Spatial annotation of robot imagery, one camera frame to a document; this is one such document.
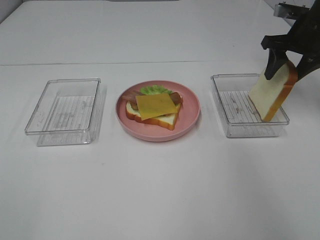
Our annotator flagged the green lettuce leaf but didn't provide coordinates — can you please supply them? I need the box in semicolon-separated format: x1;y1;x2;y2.
140;85;173;95

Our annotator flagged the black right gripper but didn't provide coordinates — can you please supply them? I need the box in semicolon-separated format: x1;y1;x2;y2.
261;4;320;81

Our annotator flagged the pink round plate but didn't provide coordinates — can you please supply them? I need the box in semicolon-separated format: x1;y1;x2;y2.
115;80;201;142

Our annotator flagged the bread slice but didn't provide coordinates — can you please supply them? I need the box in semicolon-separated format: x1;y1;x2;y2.
248;61;298;122
125;101;182;131

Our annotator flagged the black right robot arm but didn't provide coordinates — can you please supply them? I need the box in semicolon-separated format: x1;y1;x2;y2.
261;0;320;80

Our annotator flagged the yellow cheese slice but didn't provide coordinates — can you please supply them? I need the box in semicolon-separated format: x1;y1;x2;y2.
127;93;182;121

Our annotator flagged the clear plastic tray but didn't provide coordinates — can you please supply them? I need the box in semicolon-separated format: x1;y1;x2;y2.
24;78;104;147
211;73;290;138

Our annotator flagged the right clear plastic tray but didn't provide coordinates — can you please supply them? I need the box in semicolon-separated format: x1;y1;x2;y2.
211;73;290;138

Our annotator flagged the brown bacon strip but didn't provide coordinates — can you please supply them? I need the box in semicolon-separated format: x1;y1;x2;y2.
129;92;183;110

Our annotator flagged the left clear plastic tray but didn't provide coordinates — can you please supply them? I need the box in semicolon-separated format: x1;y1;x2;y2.
24;78;104;147

